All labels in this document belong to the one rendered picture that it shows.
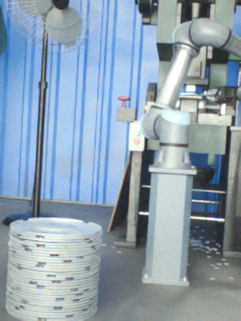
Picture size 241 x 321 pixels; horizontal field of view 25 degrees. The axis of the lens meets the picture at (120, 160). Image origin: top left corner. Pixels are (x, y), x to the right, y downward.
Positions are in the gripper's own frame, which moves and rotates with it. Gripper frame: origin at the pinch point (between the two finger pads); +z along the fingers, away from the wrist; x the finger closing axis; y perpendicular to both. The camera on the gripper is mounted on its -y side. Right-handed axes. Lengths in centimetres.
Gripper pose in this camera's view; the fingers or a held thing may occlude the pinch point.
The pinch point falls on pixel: (209, 95)
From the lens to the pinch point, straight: 277.2
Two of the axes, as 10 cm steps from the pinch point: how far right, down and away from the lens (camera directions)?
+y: -7.2, -0.1, -7.0
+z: -7.0, -0.4, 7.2
